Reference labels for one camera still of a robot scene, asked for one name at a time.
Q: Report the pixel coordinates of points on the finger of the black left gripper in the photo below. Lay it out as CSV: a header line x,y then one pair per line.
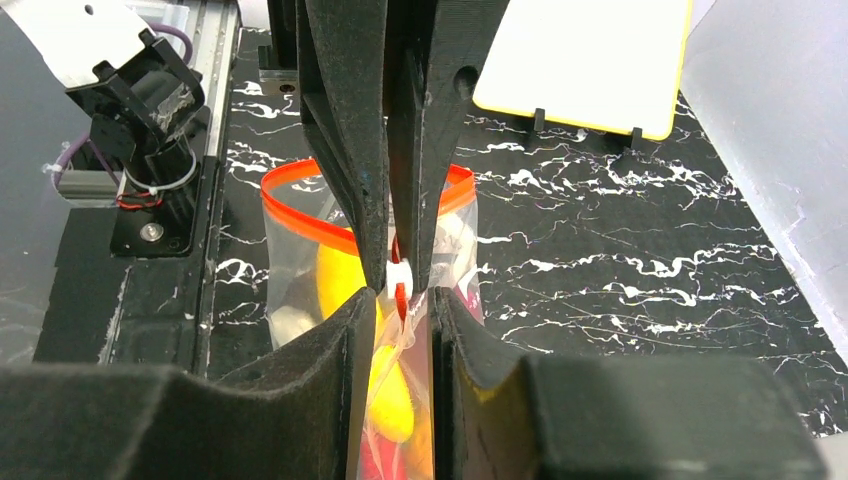
x,y
435,53
340,68

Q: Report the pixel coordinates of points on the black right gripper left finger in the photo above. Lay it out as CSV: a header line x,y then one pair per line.
x,y
283,416

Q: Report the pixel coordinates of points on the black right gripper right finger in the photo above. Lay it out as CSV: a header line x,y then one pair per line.
x,y
504,413

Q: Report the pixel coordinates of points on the white toy radish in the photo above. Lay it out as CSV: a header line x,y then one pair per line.
x,y
288,323

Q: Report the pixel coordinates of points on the yellow toy banana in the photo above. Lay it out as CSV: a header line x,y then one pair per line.
x,y
380,396

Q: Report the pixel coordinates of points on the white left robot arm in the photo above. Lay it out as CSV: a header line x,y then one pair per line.
x,y
384,89

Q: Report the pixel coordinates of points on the white dry-erase board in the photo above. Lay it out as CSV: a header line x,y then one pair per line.
x,y
613,66

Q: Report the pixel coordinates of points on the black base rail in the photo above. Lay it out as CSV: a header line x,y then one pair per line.
x,y
107,310

